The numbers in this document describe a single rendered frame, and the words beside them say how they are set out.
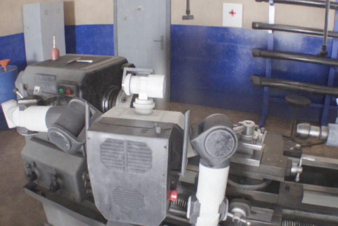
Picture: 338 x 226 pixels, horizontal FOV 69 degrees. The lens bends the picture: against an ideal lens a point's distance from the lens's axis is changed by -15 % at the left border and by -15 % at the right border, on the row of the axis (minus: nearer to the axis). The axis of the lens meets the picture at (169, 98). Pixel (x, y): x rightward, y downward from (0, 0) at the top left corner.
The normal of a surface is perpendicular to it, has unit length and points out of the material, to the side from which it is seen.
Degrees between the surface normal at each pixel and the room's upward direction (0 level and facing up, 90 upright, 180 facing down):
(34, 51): 90
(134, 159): 82
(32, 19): 90
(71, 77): 45
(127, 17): 90
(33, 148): 32
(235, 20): 90
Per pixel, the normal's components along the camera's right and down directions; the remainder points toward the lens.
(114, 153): -0.11, 0.18
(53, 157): -0.21, -0.64
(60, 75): -0.28, -0.46
